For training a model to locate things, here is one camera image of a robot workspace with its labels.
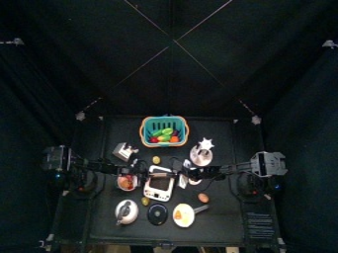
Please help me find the toy cleaver with black handle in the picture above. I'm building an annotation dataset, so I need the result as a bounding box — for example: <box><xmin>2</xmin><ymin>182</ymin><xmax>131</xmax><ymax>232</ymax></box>
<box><xmin>176</xmin><ymin>158</ymin><xmax>192</xmax><ymax>190</ymax></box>

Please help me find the white round plate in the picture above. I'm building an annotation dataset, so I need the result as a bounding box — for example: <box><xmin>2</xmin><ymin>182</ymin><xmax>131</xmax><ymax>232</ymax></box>
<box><xmin>187</xmin><ymin>177</ymin><xmax>204</xmax><ymax>187</ymax></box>

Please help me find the bowl with red toy food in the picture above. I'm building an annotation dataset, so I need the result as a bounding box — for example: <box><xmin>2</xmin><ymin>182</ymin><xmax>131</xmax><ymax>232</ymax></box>
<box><xmin>115</xmin><ymin>174</ymin><xmax>140</xmax><ymax>193</ymax></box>

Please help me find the round pale dish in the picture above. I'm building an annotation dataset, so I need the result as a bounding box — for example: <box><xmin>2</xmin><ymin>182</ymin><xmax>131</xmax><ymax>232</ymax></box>
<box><xmin>188</xmin><ymin>144</ymin><xmax>213</xmax><ymax>167</ymax></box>

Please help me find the white toy induction cooker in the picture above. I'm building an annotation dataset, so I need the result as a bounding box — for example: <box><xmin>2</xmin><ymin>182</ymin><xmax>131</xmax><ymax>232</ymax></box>
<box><xmin>143</xmin><ymin>164</ymin><xmax>176</xmax><ymax>203</ymax></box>

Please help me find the silver toy toaster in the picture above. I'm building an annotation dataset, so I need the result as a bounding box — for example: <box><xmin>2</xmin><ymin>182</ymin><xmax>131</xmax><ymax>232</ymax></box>
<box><xmin>111</xmin><ymin>141</ymin><xmax>140</xmax><ymax>162</ymax></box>

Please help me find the tan toy egg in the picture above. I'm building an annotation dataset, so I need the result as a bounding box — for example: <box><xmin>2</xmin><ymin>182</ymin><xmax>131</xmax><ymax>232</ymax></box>
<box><xmin>196</xmin><ymin>193</ymin><xmax>211</xmax><ymax>205</ymax></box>

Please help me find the white star-shaped toy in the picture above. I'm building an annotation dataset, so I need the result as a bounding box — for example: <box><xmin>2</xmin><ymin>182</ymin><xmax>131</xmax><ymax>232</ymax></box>
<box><xmin>196</xmin><ymin>136</ymin><xmax>215</xmax><ymax>151</ymax></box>

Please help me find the teal basket with orange rim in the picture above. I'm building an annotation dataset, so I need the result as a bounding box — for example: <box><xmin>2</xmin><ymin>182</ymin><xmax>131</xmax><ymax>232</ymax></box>
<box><xmin>139</xmin><ymin>115</ymin><xmax>191</xmax><ymax>148</ymax></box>

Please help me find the frying pan with fried egg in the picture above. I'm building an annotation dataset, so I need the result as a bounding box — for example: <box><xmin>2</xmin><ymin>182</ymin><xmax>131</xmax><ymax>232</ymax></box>
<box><xmin>171</xmin><ymin>203</ymin><xmax>209</xmax><ymax>229</ymax></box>

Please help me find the silver toy kettle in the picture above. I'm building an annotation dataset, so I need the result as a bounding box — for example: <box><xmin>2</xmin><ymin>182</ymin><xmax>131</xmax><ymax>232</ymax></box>
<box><xmin>113</xmin><ymin>199</ymin><xmax>140</xmax><ymax>227</ymax></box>

